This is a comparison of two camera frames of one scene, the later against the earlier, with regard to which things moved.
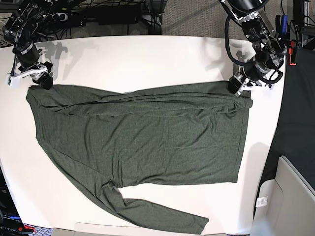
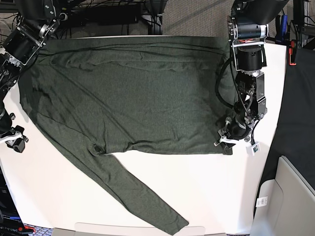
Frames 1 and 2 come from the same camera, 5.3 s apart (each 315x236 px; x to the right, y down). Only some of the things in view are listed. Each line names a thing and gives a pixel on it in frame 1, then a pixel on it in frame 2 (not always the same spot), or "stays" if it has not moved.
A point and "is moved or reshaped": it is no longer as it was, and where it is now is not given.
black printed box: x=11 y=223 stays
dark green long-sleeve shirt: x=188 y=133 is moved or reshaped
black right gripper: x=254 y=71 -> x=236 y=128
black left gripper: x=28 y=61 -> x=7 y=129
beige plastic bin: x=284 y=206 stays
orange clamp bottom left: x=20 y=229 stays
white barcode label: x=262 y=201 stays
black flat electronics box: x=115 y=20 stays
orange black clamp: x=292 y=50 stays
